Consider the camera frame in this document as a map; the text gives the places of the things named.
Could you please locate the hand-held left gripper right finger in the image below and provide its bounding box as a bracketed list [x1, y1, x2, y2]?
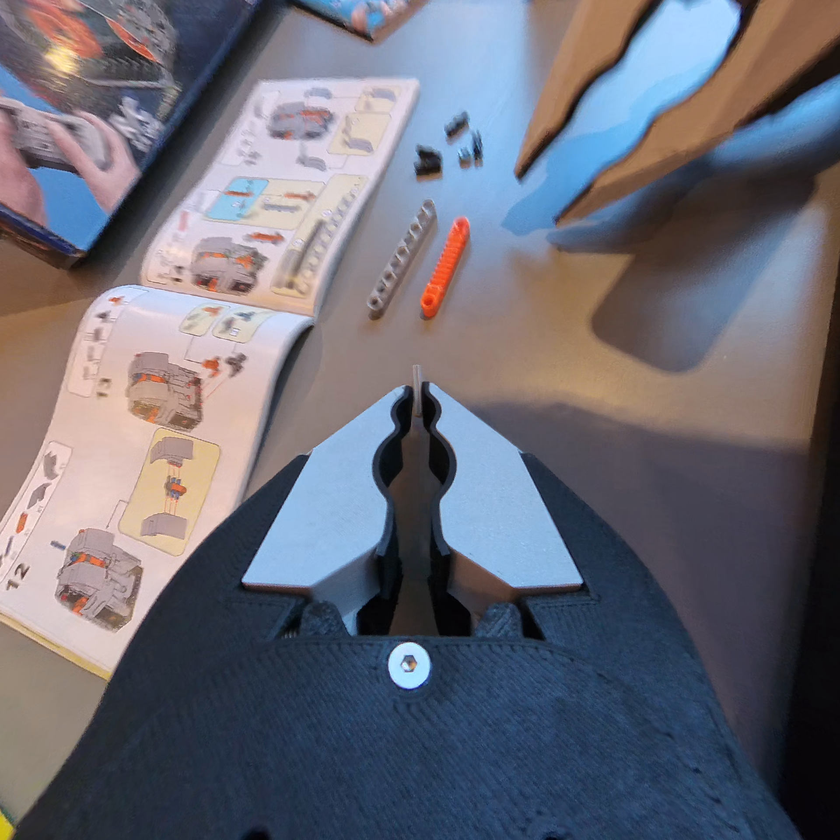
[420, 382, 585, 635]

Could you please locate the blue toy robot box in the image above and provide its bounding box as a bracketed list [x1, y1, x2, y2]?
[0, 0, 263, 270]

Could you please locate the orange toothed beam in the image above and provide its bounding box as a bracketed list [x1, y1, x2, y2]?
[420, 217, 471, 320]

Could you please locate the grey holed beam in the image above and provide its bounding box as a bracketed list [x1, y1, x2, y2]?
[367, 199, 438, 320]

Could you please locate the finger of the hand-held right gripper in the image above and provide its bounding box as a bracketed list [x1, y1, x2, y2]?
[515, 0, 664, 181]
[554, 0, 840, 229]

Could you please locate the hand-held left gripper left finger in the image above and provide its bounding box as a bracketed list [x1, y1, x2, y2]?
[241, 385, 409, 635]

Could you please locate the blue cover booklet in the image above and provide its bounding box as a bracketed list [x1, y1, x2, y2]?
[292, 0, 431, 43]

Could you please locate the open instruction booklet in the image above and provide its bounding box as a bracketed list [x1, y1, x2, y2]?
[0, 77, 421, 680]

